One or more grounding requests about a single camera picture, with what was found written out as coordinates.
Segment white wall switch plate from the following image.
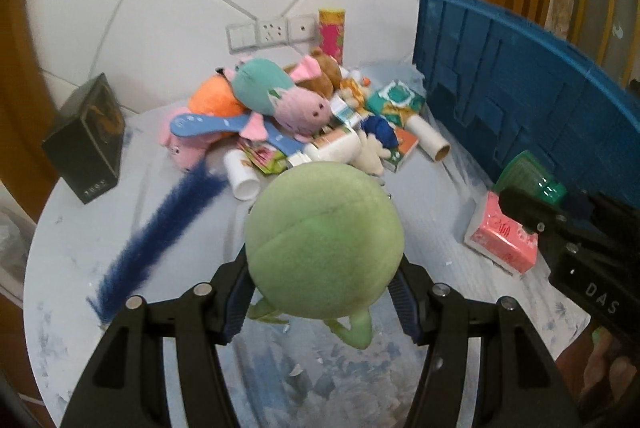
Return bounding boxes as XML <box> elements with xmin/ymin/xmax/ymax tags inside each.
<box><xmin>226</xmin><ymin>22</ymin><xmax>258</xmax><ymax>54</ymax></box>

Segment yellow plush toy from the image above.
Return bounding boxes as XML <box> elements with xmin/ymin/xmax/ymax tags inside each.
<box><xmin>340</xmin><ymin>78</ymin><xmax>373</xmax><ymax>106</ymax></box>

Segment cream plush toy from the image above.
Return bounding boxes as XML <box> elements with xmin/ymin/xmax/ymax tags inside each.
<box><xmin>352</xmin><ymin>138</ymin><xmax>393</xmax><ymax>176</ymax></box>

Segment dark blue plush toy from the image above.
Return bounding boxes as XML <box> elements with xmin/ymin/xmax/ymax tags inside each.
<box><xmin>361</xmin><ymin>115</ymin><xmax>401</xmax><ymax>149</ymax></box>

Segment small green plastic cup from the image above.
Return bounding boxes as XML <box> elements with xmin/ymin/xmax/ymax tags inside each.
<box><xmin>494</xmin><ymin>150</ymin><xmax>568</xmax><ymax>209</ymax></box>

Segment small pink plush toy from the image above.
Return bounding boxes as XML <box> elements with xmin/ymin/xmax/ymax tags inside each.
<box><xmin>160</xmin><ymin>108</ymin><xmax>211</xmax><ymax>173</ymax></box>

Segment dark blue feather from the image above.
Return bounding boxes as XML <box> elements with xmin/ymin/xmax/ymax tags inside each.
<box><xmin>87</xmin><ymin>158</ymin><xmax>228</xmax><ymax>324</ymax></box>

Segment pink can with yellow lid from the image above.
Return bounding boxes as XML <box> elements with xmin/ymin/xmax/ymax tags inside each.
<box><xmin>318</xmin><ymin>7</ymin><xmax>347</xmax><ymax>63</ymax></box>

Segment orange and green box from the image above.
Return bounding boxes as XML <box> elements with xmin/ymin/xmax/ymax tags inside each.
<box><xmin>382</xmin><ymin>126</ymin><xmax>420</xmax><ymax>173</ymax></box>

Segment blue plastic storage crate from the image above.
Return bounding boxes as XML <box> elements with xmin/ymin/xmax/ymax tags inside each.
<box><xmin>412</xmin><ymin>0</ymin><xmax>640</xmax><ymax>209</ymax></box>

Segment white paper cup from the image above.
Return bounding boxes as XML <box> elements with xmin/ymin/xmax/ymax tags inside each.
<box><xmin>223</xmin><ymin>149</ymin><xmax>259</xmax><ymax>200</ymax></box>

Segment pink and teal plush toy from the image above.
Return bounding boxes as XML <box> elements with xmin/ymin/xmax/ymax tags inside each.
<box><xmin>232</xmin><ymin>57</ymin><xmax>333</xmax><ymax>144</ymax></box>

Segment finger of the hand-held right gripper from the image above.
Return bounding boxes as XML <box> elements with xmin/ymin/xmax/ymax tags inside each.
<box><xmin>500</xmin><ymin>188</ymin><xmax>566</xmax><ymax>234</ymax></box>
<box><xmin>565</xmin><ymin>194</ymin><xmax>601</xmax><ymax>216</ymax></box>

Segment person's right hand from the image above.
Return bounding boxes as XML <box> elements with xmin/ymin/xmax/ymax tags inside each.
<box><xmin>580</xmin><ymin>330</ymin><xmax>640</xmax><ymax>409</ymax></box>

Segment small white wall socket plate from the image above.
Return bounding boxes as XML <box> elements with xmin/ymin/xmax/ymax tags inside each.
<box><xmin>289</xmin><ymin>13</ymin><xmax>321</xmax><ymax>43</ymax></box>

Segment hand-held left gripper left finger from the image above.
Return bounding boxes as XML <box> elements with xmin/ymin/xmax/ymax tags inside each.
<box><xmin>60</xmin><ymin>253</ymin><xmax>256</xmax><ymax>428</ymax></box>

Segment pink tissue pack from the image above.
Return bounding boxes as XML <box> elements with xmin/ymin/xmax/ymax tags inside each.
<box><xmin>464</xmin><ymin>190</ymin><xmax>541</xmax><ymax>278</ymax></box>

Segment white paper roll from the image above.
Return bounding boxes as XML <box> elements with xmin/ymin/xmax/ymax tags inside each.
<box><xmin>407</xmin><ymin>114</ymin><xmax>451</xmax><ymax>163</ymax></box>

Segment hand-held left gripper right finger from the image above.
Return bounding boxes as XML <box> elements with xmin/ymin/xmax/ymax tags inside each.
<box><xmin>385</xmin><ymin>258</ymin><xmax>583</xmax><ymax>428</ymax></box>

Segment colourful small packet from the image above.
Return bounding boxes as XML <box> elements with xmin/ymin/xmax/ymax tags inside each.
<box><xmin>239</xmin><ymin>142</ymin><xmax>293</xmax><ymax>176</ymax></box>

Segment light blue felt toy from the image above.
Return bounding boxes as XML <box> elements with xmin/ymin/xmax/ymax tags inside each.
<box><xmin>170</xmin><ymin>113</ymin><xmax>308</xmax><ymax>159</ymax></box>

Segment green wet wipes pack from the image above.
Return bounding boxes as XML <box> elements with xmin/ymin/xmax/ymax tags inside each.
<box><xmin>367</xmin><ymin>79</ymin><xmax>427</xmax><ymax>127</ymax></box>

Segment brown teddy bear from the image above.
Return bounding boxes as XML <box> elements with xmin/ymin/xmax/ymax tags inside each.
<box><xmin>300</xmin><ymin>49</ymin><xmax>343</xmax><ymax>96</ymax></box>

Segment green round plush toy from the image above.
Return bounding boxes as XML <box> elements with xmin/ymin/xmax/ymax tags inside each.
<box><xmin>245</xmin><ymin>160</ymin><xmax>405</xmax><ymax>351</ymax></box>

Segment orange plush toy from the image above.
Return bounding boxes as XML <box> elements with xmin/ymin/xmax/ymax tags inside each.
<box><xmin>189</xmin><ymin>70</ymin><xmax>248</xmax><ymax>119</ymax></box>

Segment small white teal medicine box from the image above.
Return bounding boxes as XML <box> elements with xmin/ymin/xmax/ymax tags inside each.
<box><xmin>330</xmin><ymin>98</ymin><xmax>363</xmax><ymax>129</ymax></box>

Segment black cardboard box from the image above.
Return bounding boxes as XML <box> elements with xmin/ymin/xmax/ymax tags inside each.
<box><xmin>41</xmin><ymin>73</ymin><xmax>126</xmax><ymax>205</ymax></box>

